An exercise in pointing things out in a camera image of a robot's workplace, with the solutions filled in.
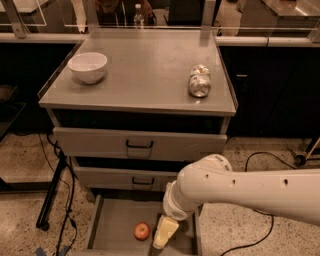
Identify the person in background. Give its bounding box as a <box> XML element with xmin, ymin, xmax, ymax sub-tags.
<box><xmin>94</xmin><ymin>0</ymin><xmax>156</xmax><ymax>27</ymax></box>

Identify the grey metal drawer cabinet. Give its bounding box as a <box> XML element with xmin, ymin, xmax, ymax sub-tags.
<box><xmin>37</xmin><ymin>27</ymin><xmax>239</xmax><ymax>256</ymax></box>

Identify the middle grey drawer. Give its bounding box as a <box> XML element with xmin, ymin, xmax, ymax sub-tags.
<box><xmin>72</xmin><ymin>157</ymin><xmax>188</xmax><ymax>191</ymax></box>

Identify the red apple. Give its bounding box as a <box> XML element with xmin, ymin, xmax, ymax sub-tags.
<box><xmin>134</xmin><ymin>222</ymin><xmax>150</xmax><ymax>241</ymax></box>

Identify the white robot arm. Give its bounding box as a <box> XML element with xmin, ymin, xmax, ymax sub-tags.
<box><xmin>153</xmin><ymin>154</ymin><xmax>320</xmax><ymax>249</ymax></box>

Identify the black floor cables left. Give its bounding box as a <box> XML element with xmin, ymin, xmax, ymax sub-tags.
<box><xmin>37</xmin><ymin>133</ymin><xmax>79</xmax><ymax>256</ymax></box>

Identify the black caster wheel right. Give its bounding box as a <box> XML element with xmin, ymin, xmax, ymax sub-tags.
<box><xmin>294</xmin><ymin>155</ymin><xmax>306</xmax><ymax>166</ymax></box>

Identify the black floor cable right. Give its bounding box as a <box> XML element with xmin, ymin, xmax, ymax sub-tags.
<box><xmin>218</xmin><ymin>151</ymin><xmax>298</xmax><ymax>256</ymax></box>

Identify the white ceramic bowl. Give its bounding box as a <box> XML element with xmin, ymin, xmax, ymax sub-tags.
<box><xmin>67</xmin><ymin>52</ymin><xmax>108</xmax><ymax>84</ymax></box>

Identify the bottom grey open drawer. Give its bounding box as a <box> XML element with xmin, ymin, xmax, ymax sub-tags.
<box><xmin>72</xmin><ymin>191</ymin><xmax>202</xmax><ymax>256</ymax></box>

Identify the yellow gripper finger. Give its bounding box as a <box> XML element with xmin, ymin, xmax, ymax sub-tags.
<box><xmin>152</xmin><ymin>215</ymin><xmax>179</xmax><ymax>250</ymax></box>

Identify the white horizontal rail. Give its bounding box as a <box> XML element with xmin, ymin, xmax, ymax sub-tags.
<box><xmin>0</xmin><ymin>33</ymin><xmax>320</xmax><ymax>48</ymax></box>

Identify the top grey drawer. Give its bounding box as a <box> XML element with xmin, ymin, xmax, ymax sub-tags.
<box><xmin>54</xmin><ymin>127</ymin><xmax>227</xmax><ymax>162</ymax></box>

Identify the clear plastic water bottle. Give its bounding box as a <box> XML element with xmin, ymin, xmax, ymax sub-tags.
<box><xmin>134</xmin><ymin>4</ymin><xmax>144</xmax><ymax>28</ymax></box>

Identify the black table leg with caster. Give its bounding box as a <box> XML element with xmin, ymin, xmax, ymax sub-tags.
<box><xmin>36</xmin><ymin>152</ymin><xmax>65</xmax><ymax>231</ymax></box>

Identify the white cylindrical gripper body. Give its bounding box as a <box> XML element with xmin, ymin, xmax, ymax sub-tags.
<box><xmin>163</xmin><ymin>181</ymin><xmax>195</xmax><ymax>221</ymax></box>

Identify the silver soda can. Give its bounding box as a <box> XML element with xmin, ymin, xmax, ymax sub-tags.
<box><xmin>188</xmin><ymin>64</ymin><xmax>211</xmax><ymax>98</ymax></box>

